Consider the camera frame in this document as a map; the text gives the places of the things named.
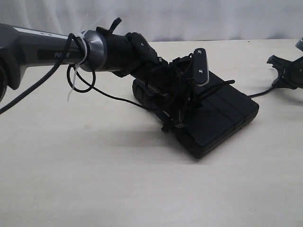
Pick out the black plastic carry case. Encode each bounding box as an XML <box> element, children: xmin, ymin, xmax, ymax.
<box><xmin>132</xmin><ymin>72</ymin><xmax>259</xmax><ymax>159</ymax></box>

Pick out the black cord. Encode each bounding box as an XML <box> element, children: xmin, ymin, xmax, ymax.
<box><xmin>160</xmin><ymin>79</ymin><xmax>277</xmax><ymax>133</ymax></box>

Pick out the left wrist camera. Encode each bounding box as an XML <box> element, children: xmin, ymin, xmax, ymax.
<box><xmin>193</xmin><ymin>48</ymin><xmax>209</xmax><ymax>87</ymax></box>

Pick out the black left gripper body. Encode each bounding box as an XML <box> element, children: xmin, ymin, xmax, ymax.
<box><xmin>144</xmin><ymin>55</ymin><xmax>194</xmax><ymax>118</ymax></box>

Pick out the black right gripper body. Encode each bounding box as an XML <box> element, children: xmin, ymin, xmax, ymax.
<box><xmin>267</xmin><ymin>55</ymin><xmax>303</xmax><ymax>90</ymax></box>

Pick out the white zip tie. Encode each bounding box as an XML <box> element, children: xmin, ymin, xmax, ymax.
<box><xmin>67</xmin><ymin>30</ymin><xmax>88</xmax><ymax>102</ymax></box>

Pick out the white backdrop curtain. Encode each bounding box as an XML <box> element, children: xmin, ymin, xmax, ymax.
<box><xmin>0</xmin><ymin>0</ymin><xmax>303</xmax><ymax>42</ymax></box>

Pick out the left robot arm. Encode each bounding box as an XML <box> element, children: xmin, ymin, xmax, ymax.
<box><xmin>0</xmin><ymin>18</ymin><xmax>194</xmax><ymax>126</ymax></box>

